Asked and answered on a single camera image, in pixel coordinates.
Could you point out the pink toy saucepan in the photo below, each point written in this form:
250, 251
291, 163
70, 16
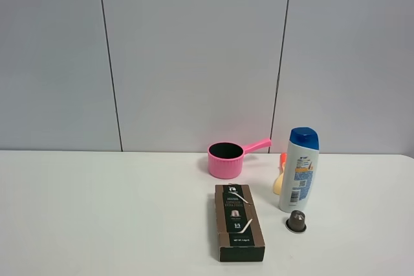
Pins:
225, 159

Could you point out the yellow spatula orange handle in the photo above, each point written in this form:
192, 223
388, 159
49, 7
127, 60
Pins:
279, 180

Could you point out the brown coffee capsule box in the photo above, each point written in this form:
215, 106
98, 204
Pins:
240, 238

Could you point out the white shampoo bottle blue cap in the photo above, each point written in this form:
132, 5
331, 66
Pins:
300, 169

